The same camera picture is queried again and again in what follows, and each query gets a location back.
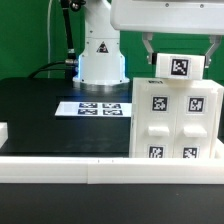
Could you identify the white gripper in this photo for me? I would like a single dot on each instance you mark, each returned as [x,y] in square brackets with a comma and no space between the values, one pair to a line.
[170,16]

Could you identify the white cabinet top block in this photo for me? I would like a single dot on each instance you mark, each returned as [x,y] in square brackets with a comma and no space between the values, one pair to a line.
[179,66]

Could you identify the white cabinet body box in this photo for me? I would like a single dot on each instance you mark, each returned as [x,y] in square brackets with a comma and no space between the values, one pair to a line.
[175,118]

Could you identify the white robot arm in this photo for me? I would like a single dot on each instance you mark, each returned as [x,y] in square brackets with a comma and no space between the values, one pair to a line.
[101,64]

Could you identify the white base marker plate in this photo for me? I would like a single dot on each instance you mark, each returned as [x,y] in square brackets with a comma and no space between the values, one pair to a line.
[93,109]

